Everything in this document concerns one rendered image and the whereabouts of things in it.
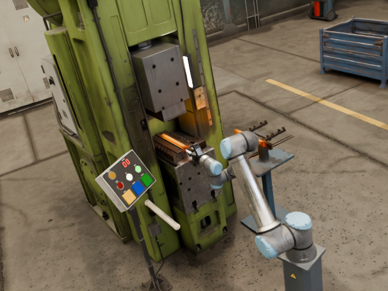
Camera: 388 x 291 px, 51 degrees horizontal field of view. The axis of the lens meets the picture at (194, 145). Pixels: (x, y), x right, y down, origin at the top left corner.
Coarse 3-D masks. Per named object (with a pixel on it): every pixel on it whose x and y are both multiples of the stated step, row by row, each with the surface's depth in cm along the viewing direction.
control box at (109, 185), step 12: (132, 156) 281; (108, 168) 272; (120, 168) 271; (132, 168) 277; (144, 168) 284; (96, 180) 263; (108, 180) 261; (120, 180) 267; (132, 180) 274; (108, 192) 264; (120, 192) 264; (132, 192) 270; (144, 192) 277; (120, 204) 264; (132, 204) 267
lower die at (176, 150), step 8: (152, 136) 343; (160, 136) 338; (176, 136) 334; (168, 144) 325; (176, 144) 320; (184, 144) 318; (160, 152) 326; (168, 152) 315; (176, 152) 311; (184, 152) 314; (176, 160) 312
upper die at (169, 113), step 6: (180, 102) 298; (144, 108) 314; (162, 108) 294; (168, 108) 293; (174, 108) 296; (180, 108) 299; (150, 114) 310; (156, 114) 300; (162, 114) 292; (168, 114) 295; (174, 114) 298; (180, 114) 301; (162, 120) 296; (168, 120) 296
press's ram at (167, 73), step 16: (128, 48) 300; (160, 48) 283; (176, 48) 282; (144, 64) 272; (160, 64) 279; (176, 64) 286; (144, 80) 280; (160, 80) 282; (176, 80) 290; (144, 96) 292; (160, 96) 286; (176, 96) 294
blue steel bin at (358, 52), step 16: (352, 16) 653; (320, 32) 628; (336, 32) 604; (352, 32) 664; (368, 32) 643; (384, 32) 619; (320, 48) 640; (336, 48) 615; (352, 48) 591; (368, 48) 568; (384, 48) 545; (320, 64) 653; (336, 64) 629; (352, 64) 601; (368, 64) 577; (384, 64) 554; (384, 80) 564
